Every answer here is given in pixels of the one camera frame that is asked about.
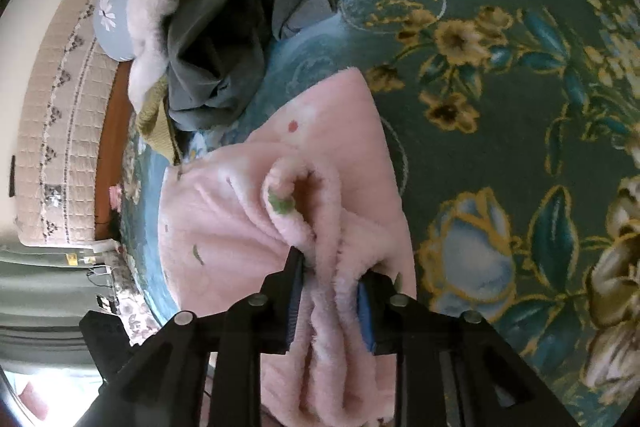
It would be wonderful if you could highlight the wooden bed headboard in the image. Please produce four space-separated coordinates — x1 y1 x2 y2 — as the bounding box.
92 62 136 240

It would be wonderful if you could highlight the grey-green curtain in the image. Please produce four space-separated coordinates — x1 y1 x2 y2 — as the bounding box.
0 247 108 373

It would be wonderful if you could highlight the olive knit garment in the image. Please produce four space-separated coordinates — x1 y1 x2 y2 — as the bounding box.
135 77 183 165

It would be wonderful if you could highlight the grey floral bedsheet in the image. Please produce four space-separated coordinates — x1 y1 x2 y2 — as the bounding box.
107 257 168 348

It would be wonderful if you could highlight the pink fleece garment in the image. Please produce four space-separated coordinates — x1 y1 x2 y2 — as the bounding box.
157 67 418 427

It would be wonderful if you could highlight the dark grey garment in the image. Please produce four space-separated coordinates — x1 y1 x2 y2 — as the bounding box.
166 0 278 132

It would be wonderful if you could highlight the light blue daisy pillow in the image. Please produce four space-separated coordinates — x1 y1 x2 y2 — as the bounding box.
92 0 151 62

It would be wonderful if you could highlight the beige quilted headboard cover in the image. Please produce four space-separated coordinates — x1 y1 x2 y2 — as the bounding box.
12 0 161 248

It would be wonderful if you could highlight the teal floral blanket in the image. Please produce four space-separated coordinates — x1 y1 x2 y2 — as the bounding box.
122 0 640 427

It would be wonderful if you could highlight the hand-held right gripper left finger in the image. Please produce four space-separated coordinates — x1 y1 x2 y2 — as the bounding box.
75 247 307 427

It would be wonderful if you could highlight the pale fluffy garment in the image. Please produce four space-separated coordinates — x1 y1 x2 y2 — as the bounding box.
125 0 183 108

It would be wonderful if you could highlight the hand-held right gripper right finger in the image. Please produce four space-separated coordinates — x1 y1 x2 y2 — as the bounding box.
356 272 581 427

